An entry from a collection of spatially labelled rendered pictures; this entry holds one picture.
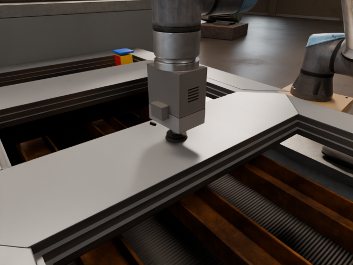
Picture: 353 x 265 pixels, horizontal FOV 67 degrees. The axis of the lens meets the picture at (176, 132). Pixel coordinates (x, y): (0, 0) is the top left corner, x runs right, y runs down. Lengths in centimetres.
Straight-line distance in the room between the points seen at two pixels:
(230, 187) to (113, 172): 52
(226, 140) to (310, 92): 64
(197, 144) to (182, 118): 7
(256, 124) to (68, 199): 38
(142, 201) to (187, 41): 24
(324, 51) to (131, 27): 81
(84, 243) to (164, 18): 32
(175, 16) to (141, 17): 96
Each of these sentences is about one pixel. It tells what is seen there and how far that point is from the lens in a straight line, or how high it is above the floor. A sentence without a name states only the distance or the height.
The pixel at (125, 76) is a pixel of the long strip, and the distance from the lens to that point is 88.
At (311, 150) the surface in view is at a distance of 89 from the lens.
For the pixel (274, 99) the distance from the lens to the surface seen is 73.
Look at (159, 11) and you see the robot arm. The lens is 42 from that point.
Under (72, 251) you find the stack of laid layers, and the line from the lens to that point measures 38.
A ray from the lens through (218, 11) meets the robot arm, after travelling 47.
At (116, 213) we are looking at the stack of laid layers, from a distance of 38.
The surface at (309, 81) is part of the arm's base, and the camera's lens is 111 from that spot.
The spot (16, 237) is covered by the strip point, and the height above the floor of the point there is 86.
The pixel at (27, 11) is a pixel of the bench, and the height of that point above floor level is 103.
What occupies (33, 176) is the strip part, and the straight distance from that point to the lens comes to 46.
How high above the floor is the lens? 111
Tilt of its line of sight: 29 degrees down
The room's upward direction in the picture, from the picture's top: straight up
